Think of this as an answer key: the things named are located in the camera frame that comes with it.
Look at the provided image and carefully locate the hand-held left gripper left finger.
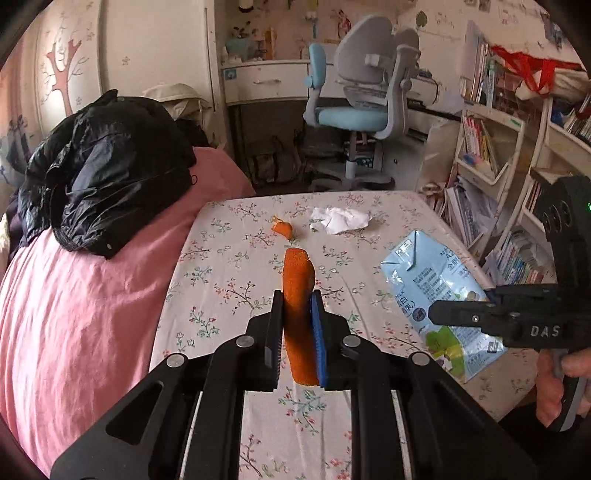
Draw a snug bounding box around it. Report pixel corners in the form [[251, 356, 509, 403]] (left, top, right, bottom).
[[50, 290, 284, 480]]

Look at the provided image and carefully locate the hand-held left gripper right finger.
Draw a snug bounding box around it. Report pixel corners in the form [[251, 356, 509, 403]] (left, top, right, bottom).
[[310, 290, 539, 480]]

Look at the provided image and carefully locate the long orange peel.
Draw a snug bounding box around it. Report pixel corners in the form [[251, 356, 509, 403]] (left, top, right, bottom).
[[283, 248, 320, 386]]

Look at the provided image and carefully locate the blue milk carton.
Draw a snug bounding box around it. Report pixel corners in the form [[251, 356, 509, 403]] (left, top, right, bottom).
[[380, 229, 509, 384]]

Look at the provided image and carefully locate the person's right hand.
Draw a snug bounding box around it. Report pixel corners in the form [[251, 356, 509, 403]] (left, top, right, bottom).
[[536, 347, 591, 428]]

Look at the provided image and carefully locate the floral tablecloth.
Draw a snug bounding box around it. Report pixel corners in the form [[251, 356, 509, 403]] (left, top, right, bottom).
[[148, 190, 541, 480]]

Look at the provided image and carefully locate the crumpled white tissue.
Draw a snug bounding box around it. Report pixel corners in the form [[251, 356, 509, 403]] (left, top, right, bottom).
[[308, 206, 372, 235]]

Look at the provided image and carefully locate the white bookshelf with books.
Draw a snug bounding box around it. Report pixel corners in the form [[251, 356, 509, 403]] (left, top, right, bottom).
[[431, 28, 591, 287]]

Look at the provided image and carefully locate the pink bed blanket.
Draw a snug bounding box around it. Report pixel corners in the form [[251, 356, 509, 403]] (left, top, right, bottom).
[[0, 147, 257, 476]]

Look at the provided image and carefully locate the dark bag under desk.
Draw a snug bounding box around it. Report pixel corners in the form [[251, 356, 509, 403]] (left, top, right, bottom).
[[249, 136, 301, 185]]

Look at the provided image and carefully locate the red bag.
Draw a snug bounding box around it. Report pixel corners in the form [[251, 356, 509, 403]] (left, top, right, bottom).
[[490, 44, 583, 93]]

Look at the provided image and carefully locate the dark cloth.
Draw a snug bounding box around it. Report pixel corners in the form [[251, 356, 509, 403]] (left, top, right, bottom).
[[175, 117, 209, 149]]

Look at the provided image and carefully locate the black jacket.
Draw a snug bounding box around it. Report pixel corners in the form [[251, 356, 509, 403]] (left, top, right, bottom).
[[17, 89, 197, 259]]

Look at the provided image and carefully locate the grey and blue desk chair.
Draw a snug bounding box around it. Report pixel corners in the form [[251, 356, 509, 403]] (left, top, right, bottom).
[[303, 14, 421, 190]]

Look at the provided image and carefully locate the beige cloth bag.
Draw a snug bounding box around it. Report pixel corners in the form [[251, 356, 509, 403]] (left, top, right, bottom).
[[143, 83, 208, 134]]

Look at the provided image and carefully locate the white desk with drawer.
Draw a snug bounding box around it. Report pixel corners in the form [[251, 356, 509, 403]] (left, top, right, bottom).
[[221, 59, 315, 185]]

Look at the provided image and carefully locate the light blue desk ornament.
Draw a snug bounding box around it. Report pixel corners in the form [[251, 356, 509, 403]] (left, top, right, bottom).
[[226, 37, 252, 59]]

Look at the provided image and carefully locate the white wardrobe with tree decal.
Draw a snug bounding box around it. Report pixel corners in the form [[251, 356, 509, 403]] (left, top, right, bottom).
[[34, 0, 218, 153]]

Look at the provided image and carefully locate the pink curtain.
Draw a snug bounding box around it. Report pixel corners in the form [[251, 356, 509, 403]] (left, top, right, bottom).
[[0, 55, 47, 190]]

